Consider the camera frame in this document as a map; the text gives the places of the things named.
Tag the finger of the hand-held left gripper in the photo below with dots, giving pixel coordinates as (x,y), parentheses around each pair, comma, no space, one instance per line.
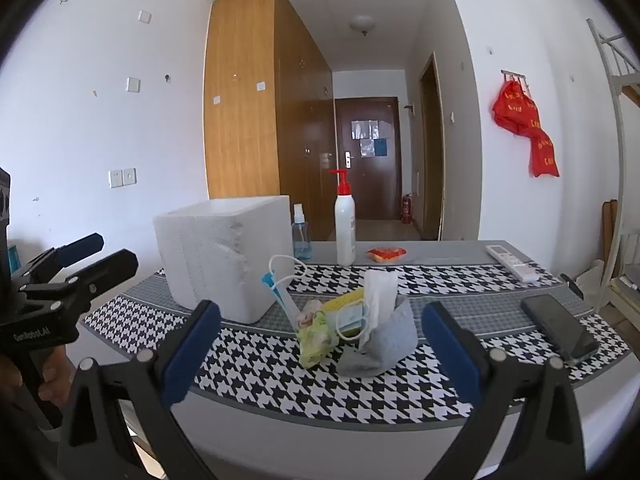
(112,267)
(80,247)

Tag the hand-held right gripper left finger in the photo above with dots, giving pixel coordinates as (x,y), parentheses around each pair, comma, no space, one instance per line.
(192,355)

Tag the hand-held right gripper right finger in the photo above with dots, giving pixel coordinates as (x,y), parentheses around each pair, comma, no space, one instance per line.
(450,347)

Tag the grey fuzzy cloth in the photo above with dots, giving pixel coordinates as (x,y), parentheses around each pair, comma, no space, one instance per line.
(392,340)

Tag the white foam box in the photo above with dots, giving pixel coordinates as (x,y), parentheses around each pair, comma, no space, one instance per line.
(210,260)

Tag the blue face mask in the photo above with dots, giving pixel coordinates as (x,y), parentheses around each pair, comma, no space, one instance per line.
(352,321)
(280,295)

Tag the yellow foam net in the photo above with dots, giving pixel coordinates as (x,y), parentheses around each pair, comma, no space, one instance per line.
(345,302)

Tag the person's left hand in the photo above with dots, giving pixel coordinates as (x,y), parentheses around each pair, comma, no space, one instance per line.
(54,377)

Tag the houndstooth tablecloth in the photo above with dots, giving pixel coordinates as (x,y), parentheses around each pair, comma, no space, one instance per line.
(280,385)

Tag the white remote control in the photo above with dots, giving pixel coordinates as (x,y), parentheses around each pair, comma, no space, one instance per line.
(510,260)

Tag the black smartphone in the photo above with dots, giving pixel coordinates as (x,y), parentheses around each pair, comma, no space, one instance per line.
(560,327)

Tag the orange snack packet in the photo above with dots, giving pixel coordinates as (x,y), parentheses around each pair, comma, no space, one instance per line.
(386,254)

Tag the dark plastic basket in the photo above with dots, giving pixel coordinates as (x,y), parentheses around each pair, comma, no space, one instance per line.
(574,287)

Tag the red fire extinguisher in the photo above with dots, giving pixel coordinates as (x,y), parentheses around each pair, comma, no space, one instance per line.
(406,210)

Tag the white plastic bag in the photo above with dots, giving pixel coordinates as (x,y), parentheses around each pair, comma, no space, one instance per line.
(592,285)

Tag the white pump bottle red cap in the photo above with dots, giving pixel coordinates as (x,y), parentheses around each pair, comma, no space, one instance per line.
(345,230)

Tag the blue spray bottle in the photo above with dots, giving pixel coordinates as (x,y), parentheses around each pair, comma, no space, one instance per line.
(301,240)

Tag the dark brown entrance door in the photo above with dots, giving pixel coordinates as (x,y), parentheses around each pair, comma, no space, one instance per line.
(370,185)

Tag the brown side door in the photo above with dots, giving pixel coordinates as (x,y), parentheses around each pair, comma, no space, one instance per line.
(431,160)

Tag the wooden boards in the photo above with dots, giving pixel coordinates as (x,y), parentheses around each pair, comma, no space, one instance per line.
(610,240)

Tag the wooden wardrobe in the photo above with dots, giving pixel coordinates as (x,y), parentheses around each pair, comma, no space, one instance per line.
(240,110)

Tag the blue paper notice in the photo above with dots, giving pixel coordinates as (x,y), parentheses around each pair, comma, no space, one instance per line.
(381,147)

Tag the grey paper notice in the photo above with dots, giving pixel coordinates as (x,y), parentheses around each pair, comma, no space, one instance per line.
(365,129)

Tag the red hanging cloth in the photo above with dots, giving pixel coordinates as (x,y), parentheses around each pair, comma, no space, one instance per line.
(515,110)

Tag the ceiling lamp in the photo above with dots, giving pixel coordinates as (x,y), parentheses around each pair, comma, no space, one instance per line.
(363,22)

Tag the white double wall socket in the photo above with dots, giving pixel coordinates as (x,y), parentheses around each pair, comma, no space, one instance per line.
(122,178)

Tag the white wall switch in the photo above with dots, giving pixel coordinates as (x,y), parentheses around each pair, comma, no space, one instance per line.
(133,85)
(145,16)

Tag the white metal bed frame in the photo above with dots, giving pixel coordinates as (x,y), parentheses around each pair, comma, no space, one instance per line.
(620,135)

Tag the metal wall hook rack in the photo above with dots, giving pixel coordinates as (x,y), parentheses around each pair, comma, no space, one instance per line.
(515,76)

